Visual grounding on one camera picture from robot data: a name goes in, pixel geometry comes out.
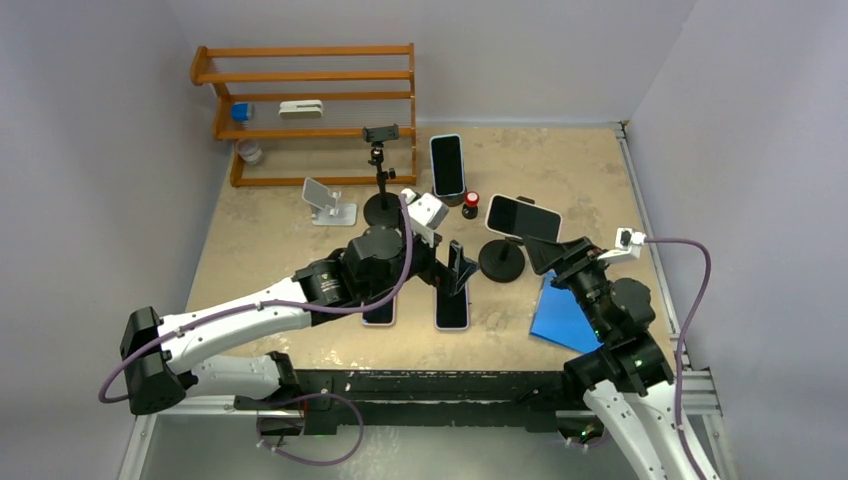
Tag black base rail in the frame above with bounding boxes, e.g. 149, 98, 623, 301
228, 368, 627, 437

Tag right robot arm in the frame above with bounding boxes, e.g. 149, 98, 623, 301
522, 228, 719, 479

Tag silver folding phone stand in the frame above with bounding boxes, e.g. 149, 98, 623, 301
302, 177, 358, 227

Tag clear small jar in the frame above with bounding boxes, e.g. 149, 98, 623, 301
234, 139, 263, 165

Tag blue notebook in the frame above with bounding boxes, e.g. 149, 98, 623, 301
529, 272, 600, 354

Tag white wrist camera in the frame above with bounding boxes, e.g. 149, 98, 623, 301
400, 188, 449, 248
598, 227, 647, 265

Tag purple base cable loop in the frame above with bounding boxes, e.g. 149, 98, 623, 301
255, 390, 366, 466

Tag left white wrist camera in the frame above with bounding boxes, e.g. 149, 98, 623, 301
400, 188, 449, 248

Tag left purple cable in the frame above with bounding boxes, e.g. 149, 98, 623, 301
97, 193, 416, 405

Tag pink case smartphone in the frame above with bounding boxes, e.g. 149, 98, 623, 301
361, 300, 396, 327

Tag round brown phone dock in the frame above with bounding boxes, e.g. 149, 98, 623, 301
432, 191, 465, 207

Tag red cap black stamp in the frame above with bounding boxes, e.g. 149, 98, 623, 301
461, 191, 480, 220

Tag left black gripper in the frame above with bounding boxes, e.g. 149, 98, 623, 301
361, 221, 477, 300

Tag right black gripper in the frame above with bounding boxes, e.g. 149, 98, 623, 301
521, 236, 612, 339

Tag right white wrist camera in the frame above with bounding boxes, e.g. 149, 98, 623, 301
598, 227, 647, 265

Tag light blue case smartphone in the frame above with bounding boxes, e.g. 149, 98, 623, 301
429, 134, 466, 197

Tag white eraser block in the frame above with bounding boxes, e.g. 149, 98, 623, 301
278, 99, 324, 119

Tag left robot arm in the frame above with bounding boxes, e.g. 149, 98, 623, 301
108, 227, 479, 415

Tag white case smartphone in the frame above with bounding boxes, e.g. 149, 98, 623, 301
485, 194, 562, 242

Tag black phone stand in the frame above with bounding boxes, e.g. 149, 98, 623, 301
478, 194, 535, 283
362, 124, 400, 228

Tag blue white small box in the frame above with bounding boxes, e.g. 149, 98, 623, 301
230, 102, 255, 123

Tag lavender case smartphone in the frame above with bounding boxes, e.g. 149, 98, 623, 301
434, 286, 470, 331

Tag wooden shelf rack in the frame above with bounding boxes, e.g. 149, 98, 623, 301
189, 43, 419, 187

